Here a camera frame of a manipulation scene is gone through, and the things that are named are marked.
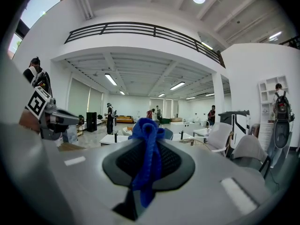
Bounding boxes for black balcony railing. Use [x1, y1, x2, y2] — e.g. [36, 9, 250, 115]
[64, 22, 226, 69]

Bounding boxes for white bathtub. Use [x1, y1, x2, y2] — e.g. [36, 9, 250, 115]
[170, 120, 195, 130]

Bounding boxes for grey chair black legs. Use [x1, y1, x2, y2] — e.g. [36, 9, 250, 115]
[230, 135, 272, 180]

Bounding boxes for blue curved chair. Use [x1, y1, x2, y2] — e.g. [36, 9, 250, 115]
[161, 127, 174, 141]

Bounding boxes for long ceiling tube light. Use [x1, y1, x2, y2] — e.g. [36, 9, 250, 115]
[169, 81, 186, 90]
[104, 73, 118, 86]

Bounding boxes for white table with faucet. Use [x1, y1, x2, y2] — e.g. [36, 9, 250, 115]
[193, 120, 213, 137]

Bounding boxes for white cubby shelf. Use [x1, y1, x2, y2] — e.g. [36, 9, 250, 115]
[257, 75, 290, 151]

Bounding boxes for black cabinet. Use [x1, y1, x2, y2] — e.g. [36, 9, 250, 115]
[86, 112, 98, 133]

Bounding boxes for person's left forearm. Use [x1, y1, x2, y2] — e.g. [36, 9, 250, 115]
[18, 108, 41, 134]

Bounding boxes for white frame grey chair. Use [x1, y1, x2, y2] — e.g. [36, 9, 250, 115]
[205, 122, 234, 158]

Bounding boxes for white wooden drawer table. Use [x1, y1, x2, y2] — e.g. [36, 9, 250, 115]
[99, 134, 130, 147]

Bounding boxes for large glass window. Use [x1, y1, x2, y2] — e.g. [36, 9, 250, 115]
[8, 0, 64, 53]

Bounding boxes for round patterned side table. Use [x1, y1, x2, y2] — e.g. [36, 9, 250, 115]
[179, 136, 212, 151]

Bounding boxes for blue cloth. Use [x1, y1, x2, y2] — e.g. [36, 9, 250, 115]
[127, 117, 166, 209]

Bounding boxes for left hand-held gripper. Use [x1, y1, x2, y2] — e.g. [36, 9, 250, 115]
[25, 86, 80, 141]

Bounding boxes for white low table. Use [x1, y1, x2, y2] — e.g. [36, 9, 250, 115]
[172, 131, 195, 142]

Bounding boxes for wooden platform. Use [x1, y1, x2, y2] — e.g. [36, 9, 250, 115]
[57, 141, 87, 152]

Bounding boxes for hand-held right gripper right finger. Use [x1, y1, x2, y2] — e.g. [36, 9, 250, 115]
[138, 140, 270, 225]

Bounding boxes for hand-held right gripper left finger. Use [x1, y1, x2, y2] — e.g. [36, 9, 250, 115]
[4, 125, 139, 225]

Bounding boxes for bluish plastic bag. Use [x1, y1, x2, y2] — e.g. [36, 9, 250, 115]
[62, 124, 78, 143]

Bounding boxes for brown cardboard box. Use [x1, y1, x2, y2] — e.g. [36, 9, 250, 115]
[249, 123, 261, 138]

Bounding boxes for orange sofa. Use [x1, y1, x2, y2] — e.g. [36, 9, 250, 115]
[115, 115, 134, 124]

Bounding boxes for black and white appliance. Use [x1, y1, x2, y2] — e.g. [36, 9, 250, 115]
[217, 110, 251, 150]

